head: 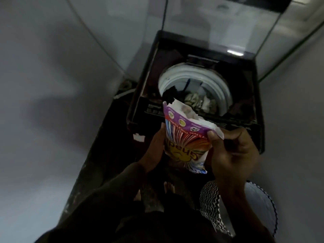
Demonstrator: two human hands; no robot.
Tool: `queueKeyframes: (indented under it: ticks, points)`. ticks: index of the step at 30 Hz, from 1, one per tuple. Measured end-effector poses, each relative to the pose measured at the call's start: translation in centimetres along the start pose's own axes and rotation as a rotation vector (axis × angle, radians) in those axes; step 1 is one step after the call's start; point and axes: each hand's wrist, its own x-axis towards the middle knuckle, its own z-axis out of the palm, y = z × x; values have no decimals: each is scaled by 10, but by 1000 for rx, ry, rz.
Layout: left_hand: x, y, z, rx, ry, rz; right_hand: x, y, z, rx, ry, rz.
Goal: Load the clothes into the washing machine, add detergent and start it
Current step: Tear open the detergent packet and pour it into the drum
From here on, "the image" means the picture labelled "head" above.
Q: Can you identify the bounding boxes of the person's right hand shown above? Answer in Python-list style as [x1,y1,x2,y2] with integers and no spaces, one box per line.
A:
[207,126,261,191]

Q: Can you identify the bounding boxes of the person's left hand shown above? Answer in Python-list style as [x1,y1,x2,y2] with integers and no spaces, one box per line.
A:
[138,123,168,174]

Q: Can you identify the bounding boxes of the colourful detergent powder packet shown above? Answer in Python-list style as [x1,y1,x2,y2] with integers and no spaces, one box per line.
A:
[162,98,225,175]

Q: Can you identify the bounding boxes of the black white zigzag laundry basket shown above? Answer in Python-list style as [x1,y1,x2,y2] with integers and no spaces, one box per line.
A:
[199,180,278,239]

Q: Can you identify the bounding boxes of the black garment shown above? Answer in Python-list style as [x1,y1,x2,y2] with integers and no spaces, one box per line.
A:
[162,84,187,105]

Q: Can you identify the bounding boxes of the white green leaf print clothes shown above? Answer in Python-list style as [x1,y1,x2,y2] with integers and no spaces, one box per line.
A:
[183,91,219,115]

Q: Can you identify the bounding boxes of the dark maroon washing machine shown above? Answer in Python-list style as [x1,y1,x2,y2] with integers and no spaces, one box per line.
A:
[126,30,266,155]

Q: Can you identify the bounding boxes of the glass washing machine lid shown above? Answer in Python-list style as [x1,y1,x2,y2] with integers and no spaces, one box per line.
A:
[144,0,295,60]

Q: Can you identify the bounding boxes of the person's left forearm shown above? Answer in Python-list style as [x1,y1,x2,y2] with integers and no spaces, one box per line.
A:
[34,162,148,243]

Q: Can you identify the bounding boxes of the person's right forearm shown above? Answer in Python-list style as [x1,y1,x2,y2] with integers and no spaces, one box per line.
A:
[217,183,276,243]

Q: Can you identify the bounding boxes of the green pipe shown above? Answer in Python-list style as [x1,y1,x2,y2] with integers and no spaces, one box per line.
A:
[258,27,324,83]

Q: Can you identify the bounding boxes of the white hose connector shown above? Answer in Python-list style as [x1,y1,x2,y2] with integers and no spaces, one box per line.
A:
[113,88,136,100]

